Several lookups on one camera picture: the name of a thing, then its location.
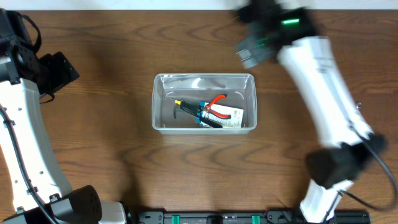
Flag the red handled cutting pliers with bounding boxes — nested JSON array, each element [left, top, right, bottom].
[[202, 94, 231, 119]]

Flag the white teal product card package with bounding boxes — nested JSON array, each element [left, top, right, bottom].
[[195, 101, 245, 129]]

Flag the clear plastic container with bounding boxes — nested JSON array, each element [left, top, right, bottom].
[[152, 73, 257, 134]]

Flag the black yellow screwdriver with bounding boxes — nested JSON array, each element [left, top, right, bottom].
[[165, 96, 202, 116]]

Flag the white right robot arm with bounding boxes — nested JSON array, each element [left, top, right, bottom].
[[237, 1, 386, 223]]

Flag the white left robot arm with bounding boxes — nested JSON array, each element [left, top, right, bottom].
[[1, 9, 127, 223]]

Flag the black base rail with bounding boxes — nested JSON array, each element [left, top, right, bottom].
[[132, 209, 371, 224]]

